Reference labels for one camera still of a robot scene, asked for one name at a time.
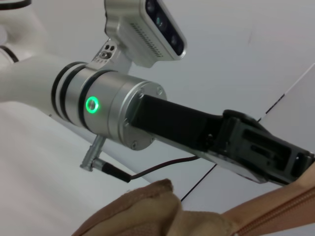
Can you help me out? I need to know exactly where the left arm cable with plug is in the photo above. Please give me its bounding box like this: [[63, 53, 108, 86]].
[[79, 134, 200, 184]]

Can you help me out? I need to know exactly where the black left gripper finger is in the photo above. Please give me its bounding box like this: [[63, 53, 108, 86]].
[[211, 109, 315, 185]]

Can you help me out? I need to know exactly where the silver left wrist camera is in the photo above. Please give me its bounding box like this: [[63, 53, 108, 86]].
[[91, 0, 187, 74]]

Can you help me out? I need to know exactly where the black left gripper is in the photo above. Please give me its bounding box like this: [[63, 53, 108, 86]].
[[129, 94, 267, 184]]

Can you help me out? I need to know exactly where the khaki canvas food bag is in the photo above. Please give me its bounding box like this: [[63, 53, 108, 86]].
[[70, 163, 315, 236]]

